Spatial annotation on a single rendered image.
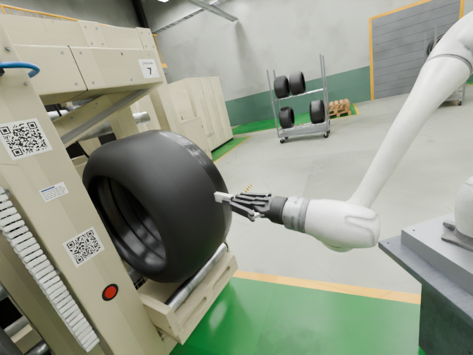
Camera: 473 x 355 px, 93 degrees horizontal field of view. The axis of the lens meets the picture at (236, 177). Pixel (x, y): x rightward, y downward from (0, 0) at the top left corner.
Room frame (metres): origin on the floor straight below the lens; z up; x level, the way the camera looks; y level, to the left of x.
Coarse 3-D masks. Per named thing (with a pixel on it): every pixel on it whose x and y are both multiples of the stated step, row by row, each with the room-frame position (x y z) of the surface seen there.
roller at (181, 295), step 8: (224, 248) 0.81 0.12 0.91; (216, 256) 0.77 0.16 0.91; (208, 264) 0.73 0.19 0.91; (200, 272) 0.69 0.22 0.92; (192, 280) 0.66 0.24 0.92; (200, 280) 0.68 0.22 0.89; (184, 288) 0.63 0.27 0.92; (192, 288) 0.64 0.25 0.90; (176, 296) 0.60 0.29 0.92; (184, 296) 0.61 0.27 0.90; (168, 304) 0.57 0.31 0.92; (176, 304) 0.58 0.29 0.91
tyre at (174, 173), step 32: (96, 160) 0.70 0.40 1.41; (128, 160) 0.64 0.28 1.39; (160, 160) 0.65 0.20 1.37; (192, 160) 0.70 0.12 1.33; (96, 192) 0.89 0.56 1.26; (128, 192) 1.00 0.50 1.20; (160, 192) 0.58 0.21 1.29; (192, 192) 0.62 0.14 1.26; (224, 192) 0.71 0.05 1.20; (128, 224) 0.94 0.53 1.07; (160, 224) 0.57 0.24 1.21; (192, 224) 0.58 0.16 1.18; (224, 224) 0.69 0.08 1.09; (128, 256) 0.77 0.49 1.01; (160, 256) 0.85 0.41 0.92; (192, 256) 0.58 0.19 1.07
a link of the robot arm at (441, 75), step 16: (432, 64) 0.57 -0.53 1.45; (448, 64) 0.54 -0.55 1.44; (464, 64) 0.53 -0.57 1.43; (432, 80) 0.54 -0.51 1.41; (448, 80) 0.53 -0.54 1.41; (464, 80) 0.53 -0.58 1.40; (416, 96) 0.54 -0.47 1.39; (432, 96) 0.52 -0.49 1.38; (400, 112) 0.56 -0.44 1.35; (416, 112) 0.52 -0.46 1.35; (432, 112) 0.52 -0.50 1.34; (400, 128) 0.53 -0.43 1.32; (416, 128) 0.52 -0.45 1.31; (384, 144) 0.56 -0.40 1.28; (400, 144) 0.53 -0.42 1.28; (384, 160) 0.55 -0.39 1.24; (400, 160) 0.54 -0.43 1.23; (368, 176) 0.57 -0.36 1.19; (384, 176) 0.54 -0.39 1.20; (368, 192) 0.56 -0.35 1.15
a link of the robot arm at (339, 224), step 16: (320, 208) 0.45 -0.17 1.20; (336, 208) 0.44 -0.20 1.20; (352, 208) 0.43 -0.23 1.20; (368, 208) 0.43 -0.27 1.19; (304, 224) 0.46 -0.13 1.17; (320, 224) 0.43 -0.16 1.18; (336, 224) 0.42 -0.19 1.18; (352, 224) 0.40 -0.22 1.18; (368, 224) 0.39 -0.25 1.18; (320, 240) 0.45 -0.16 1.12; (336, 240) 0.41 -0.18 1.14; (352, 240) 0.39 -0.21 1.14; (368, 240) 0.38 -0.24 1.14
